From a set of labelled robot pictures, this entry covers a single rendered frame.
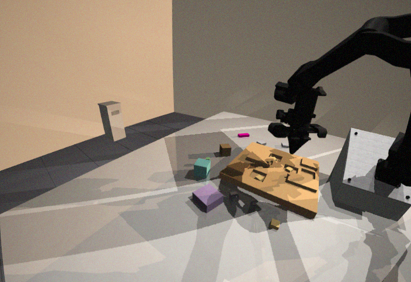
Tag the teal cube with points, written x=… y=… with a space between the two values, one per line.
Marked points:
x=202 y=168

